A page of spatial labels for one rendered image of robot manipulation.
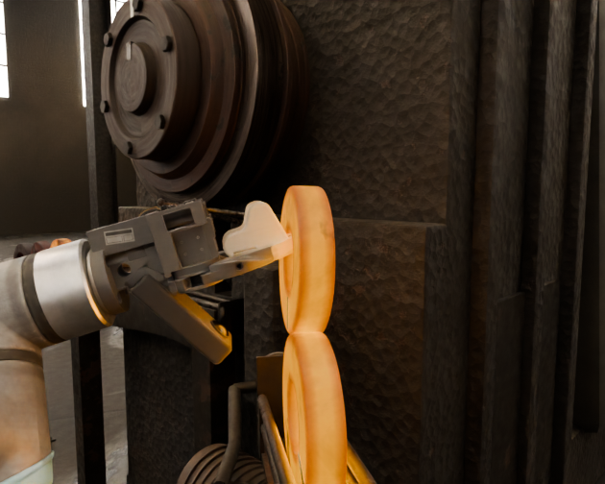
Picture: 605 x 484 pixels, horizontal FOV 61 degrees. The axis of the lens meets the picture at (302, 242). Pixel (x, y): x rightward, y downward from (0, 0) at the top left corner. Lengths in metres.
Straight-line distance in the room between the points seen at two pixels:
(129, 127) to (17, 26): 10.73
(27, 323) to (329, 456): 0.29
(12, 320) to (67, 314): 0.04
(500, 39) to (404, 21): 0.15
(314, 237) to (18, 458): 0.30
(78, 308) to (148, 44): 0.58
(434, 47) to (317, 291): 0.47
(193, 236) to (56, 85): 11.24
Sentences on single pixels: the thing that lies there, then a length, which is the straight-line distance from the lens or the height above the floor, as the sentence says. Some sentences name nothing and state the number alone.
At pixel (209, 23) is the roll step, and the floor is 1.19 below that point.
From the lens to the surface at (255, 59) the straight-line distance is 0.84.
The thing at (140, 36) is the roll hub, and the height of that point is 1.19.
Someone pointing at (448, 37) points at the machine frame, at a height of 1.14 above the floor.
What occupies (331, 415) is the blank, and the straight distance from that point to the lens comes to 0.43.
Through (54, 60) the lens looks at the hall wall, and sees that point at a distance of 11.79.
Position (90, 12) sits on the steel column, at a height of 3.36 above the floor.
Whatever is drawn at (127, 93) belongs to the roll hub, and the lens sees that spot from 0.99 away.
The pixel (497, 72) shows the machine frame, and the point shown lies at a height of 1.10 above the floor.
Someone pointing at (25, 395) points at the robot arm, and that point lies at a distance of 0.51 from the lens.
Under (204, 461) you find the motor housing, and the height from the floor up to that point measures 0.53.
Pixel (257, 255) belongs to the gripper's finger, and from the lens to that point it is 0.49.
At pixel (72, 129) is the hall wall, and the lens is 11.69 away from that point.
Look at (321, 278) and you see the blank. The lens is 0.46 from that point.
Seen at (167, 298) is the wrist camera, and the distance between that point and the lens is 0.51.
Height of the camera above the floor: 0.93
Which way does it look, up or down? 6 degrees down
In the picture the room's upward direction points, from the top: straight up
